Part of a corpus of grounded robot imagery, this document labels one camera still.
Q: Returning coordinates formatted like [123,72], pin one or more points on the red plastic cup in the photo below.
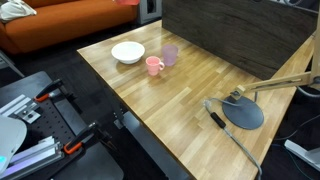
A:
[127,2]

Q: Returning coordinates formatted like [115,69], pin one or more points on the white bowl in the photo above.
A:
[128,52]

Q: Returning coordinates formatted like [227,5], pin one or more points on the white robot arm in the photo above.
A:
[12,135]

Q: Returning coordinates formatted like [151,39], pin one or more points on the black orange clamp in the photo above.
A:
[85,139]
[44,94]

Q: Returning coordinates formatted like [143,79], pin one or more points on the aluminium extrusion rail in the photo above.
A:
[24,163]

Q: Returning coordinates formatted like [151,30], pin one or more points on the dark wooden board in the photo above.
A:
[258,36]

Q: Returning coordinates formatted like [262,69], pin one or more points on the wooden table with grey frame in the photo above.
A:
[170,105]

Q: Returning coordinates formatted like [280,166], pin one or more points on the far black orange clamp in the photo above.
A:
[44,94]

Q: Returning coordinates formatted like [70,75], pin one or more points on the orange sofa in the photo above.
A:
[58,21]

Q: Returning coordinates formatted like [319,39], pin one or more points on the near black orange clamp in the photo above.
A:
[85,139]

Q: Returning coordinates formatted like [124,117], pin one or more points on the grey wooden desk lamp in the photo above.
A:
[250,105]

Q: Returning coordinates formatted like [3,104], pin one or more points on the white cloth on sofa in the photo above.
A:
[14,9]

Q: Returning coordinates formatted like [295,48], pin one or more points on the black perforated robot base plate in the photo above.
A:
[61,121]

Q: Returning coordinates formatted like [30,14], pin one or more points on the purple translucent cup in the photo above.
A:
[169,53]

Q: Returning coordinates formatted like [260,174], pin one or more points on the pink mug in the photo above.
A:
[154,65]

